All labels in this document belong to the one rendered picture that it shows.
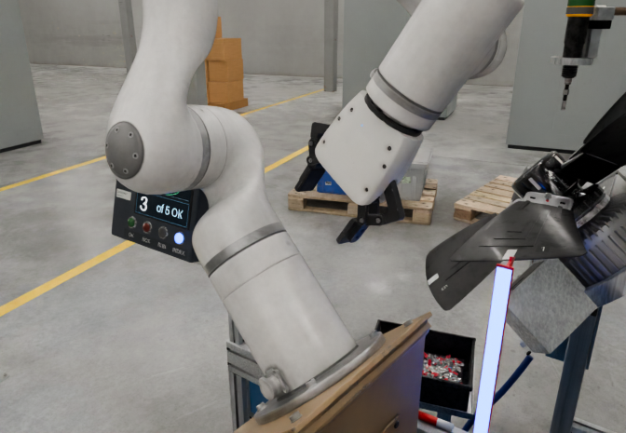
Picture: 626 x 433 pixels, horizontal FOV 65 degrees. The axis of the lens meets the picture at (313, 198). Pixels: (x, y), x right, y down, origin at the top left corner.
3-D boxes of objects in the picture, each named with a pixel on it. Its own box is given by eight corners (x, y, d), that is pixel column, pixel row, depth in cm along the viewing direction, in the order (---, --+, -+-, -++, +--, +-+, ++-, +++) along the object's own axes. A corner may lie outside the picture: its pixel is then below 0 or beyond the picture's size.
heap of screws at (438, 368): (464, 364, 110) (466, 356, 109) (460, 409, 97) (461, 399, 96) (380, 346, 116) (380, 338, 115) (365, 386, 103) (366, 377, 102)
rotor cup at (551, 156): (552, 221, 117) (513, 180, 119) (607, 182, 108) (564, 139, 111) (541, 242, 106) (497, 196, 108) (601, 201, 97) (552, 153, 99)
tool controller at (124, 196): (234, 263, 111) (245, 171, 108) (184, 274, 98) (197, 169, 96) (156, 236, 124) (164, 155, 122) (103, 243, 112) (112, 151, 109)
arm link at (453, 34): (403, 67, 59) (364, 63, 51) (475, -40, 52) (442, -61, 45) (456, 111, 56) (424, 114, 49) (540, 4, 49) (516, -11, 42)
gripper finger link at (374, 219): (363, 201, 57) (333, 240, 60) (380, 221, 55) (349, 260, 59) (379, 199, 59) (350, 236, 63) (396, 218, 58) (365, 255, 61)
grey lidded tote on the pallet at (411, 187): (431, 181, 452) (434, 146, 441) (425, 203, 398) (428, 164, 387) (385, 177, 463) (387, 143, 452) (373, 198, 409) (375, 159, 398)
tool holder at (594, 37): (589, 61, 95) (599, 7, 91) (611, 65, 88) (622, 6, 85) (543, 62, 95) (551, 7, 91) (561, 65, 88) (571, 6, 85)
